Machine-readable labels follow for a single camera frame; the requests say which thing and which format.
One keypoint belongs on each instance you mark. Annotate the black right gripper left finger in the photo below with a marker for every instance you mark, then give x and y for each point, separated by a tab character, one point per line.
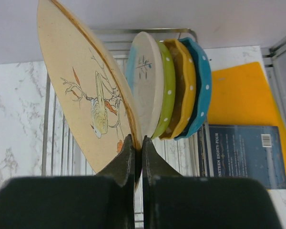
102	201

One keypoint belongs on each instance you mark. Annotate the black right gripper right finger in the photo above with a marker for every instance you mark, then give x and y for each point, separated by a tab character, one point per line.
173	201

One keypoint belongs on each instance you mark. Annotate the beige bird plate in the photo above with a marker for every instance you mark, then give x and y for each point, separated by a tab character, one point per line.
93	92

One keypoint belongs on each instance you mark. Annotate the green polka dot dish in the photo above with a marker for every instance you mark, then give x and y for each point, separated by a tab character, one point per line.
168	91

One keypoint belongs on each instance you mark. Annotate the blue polka dot dish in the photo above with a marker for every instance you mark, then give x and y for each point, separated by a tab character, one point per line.
203	87

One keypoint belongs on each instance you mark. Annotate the blue cream plate in rack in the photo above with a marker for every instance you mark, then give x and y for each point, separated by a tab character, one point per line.
145	78

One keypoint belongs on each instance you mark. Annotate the yellow fluted dish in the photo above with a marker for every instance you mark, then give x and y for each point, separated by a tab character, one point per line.
185	89

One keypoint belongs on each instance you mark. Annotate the dark blue book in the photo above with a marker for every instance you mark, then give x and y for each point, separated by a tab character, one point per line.
242	151

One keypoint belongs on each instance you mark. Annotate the yellow folder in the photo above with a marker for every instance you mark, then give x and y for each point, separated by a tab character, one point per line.
241	95

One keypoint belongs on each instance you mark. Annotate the metal wire dish rack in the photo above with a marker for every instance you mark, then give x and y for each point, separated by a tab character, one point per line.
61	155

